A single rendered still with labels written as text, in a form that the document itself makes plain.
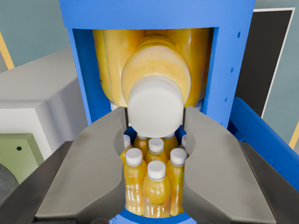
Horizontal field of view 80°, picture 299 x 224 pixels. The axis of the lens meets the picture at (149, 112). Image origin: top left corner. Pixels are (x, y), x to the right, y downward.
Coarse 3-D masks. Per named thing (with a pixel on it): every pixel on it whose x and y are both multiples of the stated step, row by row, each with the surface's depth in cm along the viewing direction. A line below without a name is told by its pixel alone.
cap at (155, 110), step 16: (144, 96) 11; (160, 96) 11; (176, 96) 11; (128, 112) 12; (144, 112) 12; (160, 112) 12; (176, 112) 12; (144, 128) 13; (160, 128) 12; (176, 128) 12
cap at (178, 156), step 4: (176, 148) 44; (180, 148) 44; (172, 152) 42; (176, 152) 42; (180, 152) 42; (184, 152) 42; (172, 156) 41; (176, 156) 41; (180, 156) 41; (184, 156) 41; (172, 160) 42; (176, 160) 41; (180, 160) 41; (184, 160) 41
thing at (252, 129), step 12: (240, 108) 119; (240, 120) 109; (252, 120) 106; (240, 132) 102; (252, 132) 97; (264, 132) 95; (252, 144) 91; (264, 144) 87; (276, 144) 86; (264, 156) 82; (276, 156) 80; (288, 156) 79; (276, 168) 75; (288, 168) 73; (288, 180) 69
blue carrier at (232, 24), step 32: (64, 0) 21; (96, 0) 18; (128, 0) 17; (160, 0) 17; (192, 0) 17; (224, 0) 18; (224, 32) 20; (96, 64) 38; (224, 64) 22; (96, 96) 40; (224, 96) 25; (128, 128) 54
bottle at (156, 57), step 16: (144, 48) 16; (160, 48) 16; (176, 48) 19; (128, 64) 16; (144, 64) 14; (160, 64) 14; (176, 64) 14; (128, 80) 14; (144, 80) 13; (160, 80) 13; (176, 80) 14; (128, 96) 15
